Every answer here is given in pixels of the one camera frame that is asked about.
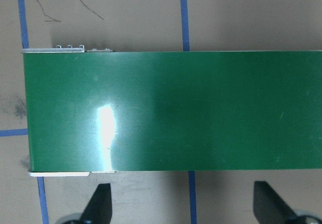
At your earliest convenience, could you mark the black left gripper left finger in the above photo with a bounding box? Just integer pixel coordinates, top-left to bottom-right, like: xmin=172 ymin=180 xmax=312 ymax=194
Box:
xmin=80 ymin=183 xmax=112 ymax=223

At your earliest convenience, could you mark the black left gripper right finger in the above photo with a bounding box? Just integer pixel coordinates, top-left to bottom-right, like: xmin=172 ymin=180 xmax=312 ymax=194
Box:
xmin=253 ymin=181 xmax=298 ymax=223

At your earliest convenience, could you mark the green conveyor belt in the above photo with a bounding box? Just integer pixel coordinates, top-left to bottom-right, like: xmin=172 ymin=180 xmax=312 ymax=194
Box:
xmin=23 ymin=50 xmax=321 ymax=176

